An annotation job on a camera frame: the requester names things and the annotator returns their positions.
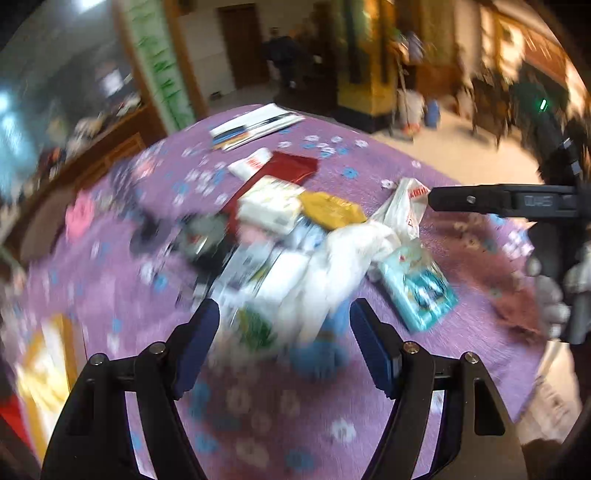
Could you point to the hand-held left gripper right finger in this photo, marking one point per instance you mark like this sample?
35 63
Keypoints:
374 353

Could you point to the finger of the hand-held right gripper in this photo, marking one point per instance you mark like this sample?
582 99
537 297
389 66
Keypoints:
485 199

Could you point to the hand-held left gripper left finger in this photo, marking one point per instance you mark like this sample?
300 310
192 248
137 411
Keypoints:
198 344

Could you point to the white plastic packet red print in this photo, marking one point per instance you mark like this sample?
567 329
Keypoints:
404 207

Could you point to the yellow packet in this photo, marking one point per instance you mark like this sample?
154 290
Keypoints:
330 210

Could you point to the yellow cardboard box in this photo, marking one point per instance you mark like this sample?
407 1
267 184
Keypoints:
48 378

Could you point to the white tissue pack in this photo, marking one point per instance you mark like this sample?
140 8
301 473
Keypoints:
270 205

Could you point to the pink soft toy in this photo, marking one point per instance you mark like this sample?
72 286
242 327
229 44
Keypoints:
79 217

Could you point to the person's right hand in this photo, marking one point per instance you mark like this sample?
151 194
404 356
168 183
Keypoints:
549 300

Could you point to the light blue tissue packet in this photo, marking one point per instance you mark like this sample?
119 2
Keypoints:
418 286

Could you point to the purple floral tablecloth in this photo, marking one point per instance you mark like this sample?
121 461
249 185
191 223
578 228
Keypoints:
277 415

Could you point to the grey and black device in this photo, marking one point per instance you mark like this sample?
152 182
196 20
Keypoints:
203 237

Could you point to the small white packet red label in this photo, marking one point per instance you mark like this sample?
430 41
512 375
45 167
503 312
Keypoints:
249 164

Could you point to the dark red packet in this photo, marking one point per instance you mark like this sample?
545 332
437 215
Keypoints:
291 168

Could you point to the red bag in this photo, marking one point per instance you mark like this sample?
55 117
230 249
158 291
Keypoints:
11 424

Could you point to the stack of papers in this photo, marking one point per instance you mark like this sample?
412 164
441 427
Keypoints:
254 127

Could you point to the wooden door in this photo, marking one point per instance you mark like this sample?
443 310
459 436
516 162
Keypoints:
242 46

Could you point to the green wall banner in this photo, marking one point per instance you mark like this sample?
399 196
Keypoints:
161 60

